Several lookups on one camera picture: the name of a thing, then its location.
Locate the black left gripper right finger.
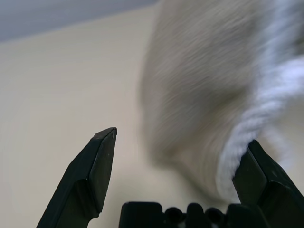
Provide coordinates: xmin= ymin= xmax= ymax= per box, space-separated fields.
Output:
xmin=231 ymin=139 xmax=304 ymax=228

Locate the beige towel with white trim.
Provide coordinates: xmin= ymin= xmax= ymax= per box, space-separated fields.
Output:
xmin=139 ymin=0 xmax=304 ymax=207

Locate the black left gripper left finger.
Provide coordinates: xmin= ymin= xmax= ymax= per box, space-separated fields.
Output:
xmin=37 ymin=127 xmax=117 ymax=228

